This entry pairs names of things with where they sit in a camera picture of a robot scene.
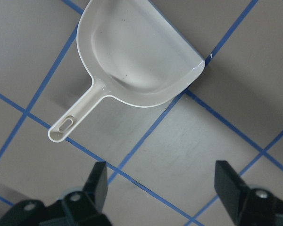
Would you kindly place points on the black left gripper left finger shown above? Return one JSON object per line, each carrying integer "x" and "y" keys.
{"x": 84, "y": 207}

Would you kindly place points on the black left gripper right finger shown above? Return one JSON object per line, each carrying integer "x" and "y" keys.
{"x": 246, "y": 205}

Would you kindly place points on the beige plastic dustpan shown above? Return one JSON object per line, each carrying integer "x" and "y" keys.
{"x": 133, "y": 54}

